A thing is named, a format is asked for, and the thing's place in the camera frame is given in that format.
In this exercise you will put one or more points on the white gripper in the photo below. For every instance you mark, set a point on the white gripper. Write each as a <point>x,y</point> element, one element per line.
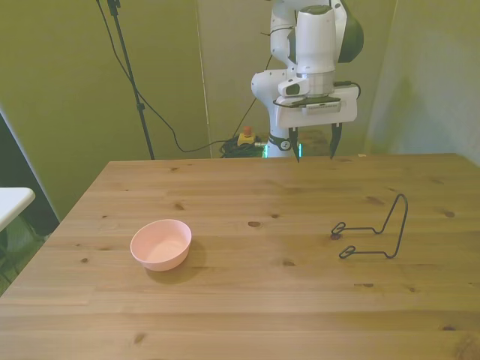
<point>345,108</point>

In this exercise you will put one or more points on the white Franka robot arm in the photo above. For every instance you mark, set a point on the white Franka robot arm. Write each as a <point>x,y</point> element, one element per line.
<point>315,37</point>

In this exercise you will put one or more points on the dark upright panel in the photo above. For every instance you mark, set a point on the dark upright panel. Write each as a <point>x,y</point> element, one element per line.
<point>22,168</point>

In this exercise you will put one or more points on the yellow emergency stop button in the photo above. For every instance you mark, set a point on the yellow emergency stop button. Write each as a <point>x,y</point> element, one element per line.
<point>246,137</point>

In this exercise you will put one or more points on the black tripod pole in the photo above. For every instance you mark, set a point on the black tripod pole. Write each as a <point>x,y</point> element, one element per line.
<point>131,78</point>

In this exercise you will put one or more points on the pink plastic bowl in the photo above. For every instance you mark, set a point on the pink plastic bowl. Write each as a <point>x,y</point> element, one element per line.
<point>161,245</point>

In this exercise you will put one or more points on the white side table top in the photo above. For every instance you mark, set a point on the white side table top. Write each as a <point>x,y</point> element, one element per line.
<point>13,202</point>

